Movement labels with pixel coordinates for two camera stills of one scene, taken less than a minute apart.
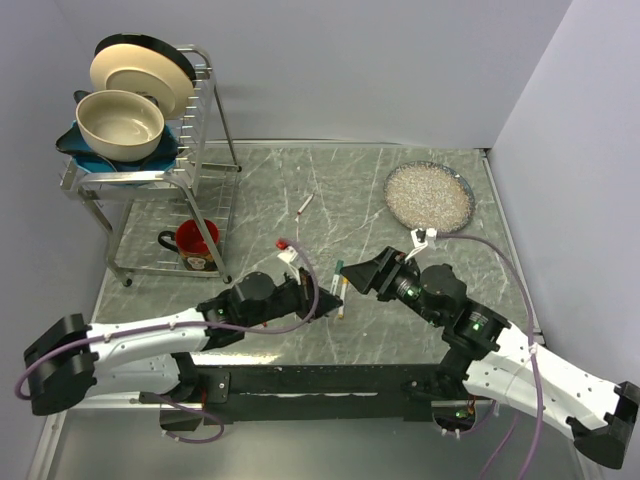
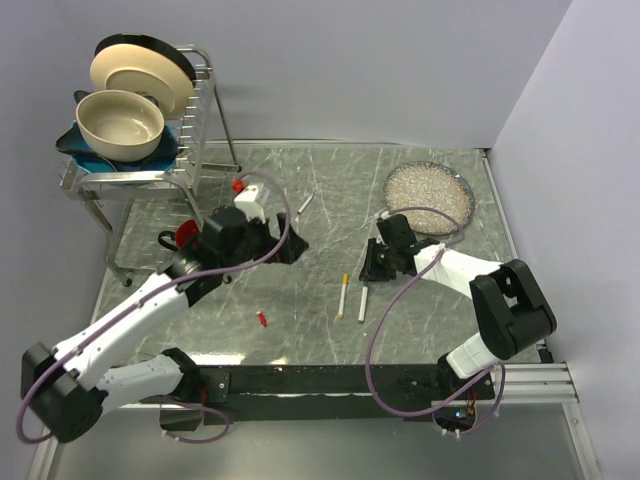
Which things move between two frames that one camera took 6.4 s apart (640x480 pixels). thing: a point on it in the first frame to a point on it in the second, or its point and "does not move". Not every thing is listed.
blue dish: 87,159 does not move
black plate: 128,38 does not move
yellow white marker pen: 343,292 does not move
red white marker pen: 303,206 does not move
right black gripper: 362,275 to 370,272
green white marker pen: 335,279 to 362,304
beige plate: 148,71 does not move
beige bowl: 119,125 does not move
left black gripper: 305,293 to 290,249
